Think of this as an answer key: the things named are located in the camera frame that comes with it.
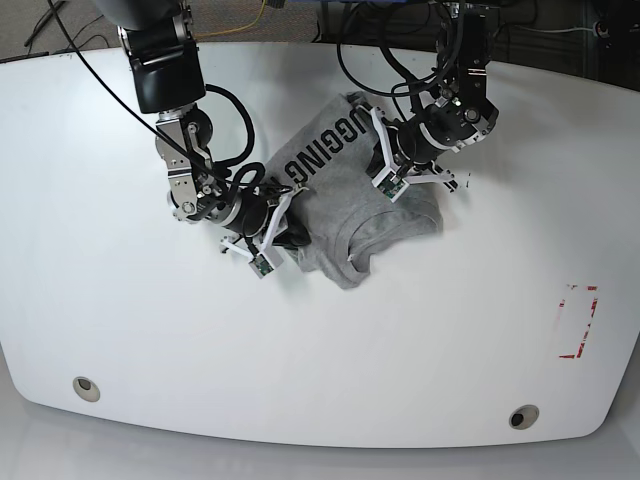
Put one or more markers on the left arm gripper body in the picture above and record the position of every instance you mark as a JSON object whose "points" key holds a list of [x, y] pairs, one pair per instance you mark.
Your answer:
{"points": [[405, 150]]}

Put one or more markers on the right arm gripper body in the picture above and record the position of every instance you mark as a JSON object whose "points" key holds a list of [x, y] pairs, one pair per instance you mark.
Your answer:
{"points": [[259, 220]]}

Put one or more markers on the grey t-shirt with black lettering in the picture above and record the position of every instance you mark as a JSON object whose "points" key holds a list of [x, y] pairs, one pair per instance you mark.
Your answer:
{"points": [[347, 218]]}

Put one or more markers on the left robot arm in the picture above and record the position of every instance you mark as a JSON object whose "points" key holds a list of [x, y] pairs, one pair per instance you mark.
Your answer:
{"points": [[449, 106]]}

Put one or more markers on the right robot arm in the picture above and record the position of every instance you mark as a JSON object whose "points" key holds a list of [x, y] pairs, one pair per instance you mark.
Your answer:
{"points": [[233, 193]]}

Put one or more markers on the red tape rectangle marking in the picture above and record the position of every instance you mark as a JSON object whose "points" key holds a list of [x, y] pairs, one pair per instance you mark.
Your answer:
{"points": [[576, 312]]}

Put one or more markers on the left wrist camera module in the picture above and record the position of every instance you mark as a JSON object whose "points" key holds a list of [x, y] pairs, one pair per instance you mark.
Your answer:
{"points": [[390, 185]]}

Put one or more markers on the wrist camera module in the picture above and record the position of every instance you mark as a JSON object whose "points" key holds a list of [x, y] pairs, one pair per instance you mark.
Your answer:
{"points": [[264, 264], [390, 185]]}

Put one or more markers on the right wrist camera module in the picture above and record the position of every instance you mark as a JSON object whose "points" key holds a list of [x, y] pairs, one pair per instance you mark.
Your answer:
{"points": [[264, 264]]}

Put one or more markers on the left table cable grommet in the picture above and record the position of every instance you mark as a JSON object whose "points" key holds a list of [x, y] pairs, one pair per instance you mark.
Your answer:
{"points": [[86, 389]]}

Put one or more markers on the table cable grommet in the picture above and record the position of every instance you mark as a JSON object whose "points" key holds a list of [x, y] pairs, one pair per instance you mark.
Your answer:
{"points": [[524, 417], [86, 389]]}

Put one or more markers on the right table cable grommet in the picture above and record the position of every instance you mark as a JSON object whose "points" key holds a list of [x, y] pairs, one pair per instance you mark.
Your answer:
{"points": [[524, 417]]}

